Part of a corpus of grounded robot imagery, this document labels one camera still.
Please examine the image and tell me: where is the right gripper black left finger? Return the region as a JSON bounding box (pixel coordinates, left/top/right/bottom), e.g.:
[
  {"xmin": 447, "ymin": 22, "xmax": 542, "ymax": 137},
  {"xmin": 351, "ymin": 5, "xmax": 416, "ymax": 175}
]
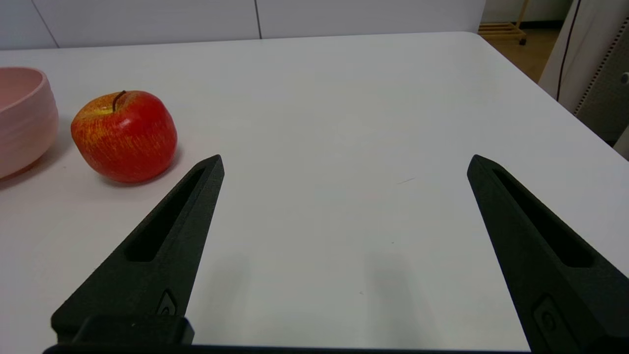
[{"xmin": 51, "ymin": 154, "xmax": 226, "ymax": 341}]

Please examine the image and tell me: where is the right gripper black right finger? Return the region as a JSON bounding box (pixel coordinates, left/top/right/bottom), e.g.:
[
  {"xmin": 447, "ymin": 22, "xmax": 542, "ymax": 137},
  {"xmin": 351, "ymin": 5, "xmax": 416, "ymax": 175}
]
[{"xmin": 466, "ymin": 154, "xmax": 629, "ymax": 354}]

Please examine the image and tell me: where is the red yellow apple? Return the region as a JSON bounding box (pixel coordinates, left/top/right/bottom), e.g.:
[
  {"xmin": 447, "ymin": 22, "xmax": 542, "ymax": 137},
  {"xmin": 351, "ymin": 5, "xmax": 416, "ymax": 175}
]
[{"xmin": 70, "ymin": 90, "xmax": 178, "ymax": 184}]

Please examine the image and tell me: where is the pink bowl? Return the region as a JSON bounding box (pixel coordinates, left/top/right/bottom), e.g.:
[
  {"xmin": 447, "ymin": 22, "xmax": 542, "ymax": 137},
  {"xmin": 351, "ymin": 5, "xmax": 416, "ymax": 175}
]
[{"xmin": 0, "ymin": 67, "xmax": 59, "ymax": 179}]

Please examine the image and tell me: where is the white perforated shelf unit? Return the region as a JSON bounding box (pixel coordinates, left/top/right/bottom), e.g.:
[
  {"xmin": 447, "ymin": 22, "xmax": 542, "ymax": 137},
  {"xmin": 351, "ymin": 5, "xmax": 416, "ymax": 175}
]
[{"xmin": 538, "ymin": 0, "xmax": 629, "ymax": 161}]

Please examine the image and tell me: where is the wooden wheeled cart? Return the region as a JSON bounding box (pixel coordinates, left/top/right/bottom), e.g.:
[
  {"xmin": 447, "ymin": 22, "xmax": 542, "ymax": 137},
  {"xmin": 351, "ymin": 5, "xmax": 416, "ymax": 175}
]
[{"xmin": 478, "ymin": 0, "xmax": 530, "ymax": 46}]

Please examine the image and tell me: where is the dark red cable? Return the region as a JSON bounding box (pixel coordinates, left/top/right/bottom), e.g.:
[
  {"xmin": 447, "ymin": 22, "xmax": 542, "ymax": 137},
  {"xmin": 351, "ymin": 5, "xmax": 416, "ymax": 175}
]
[{"xmin": 557, "ymin": 0, "xmax": 582, "ymax": 102}]

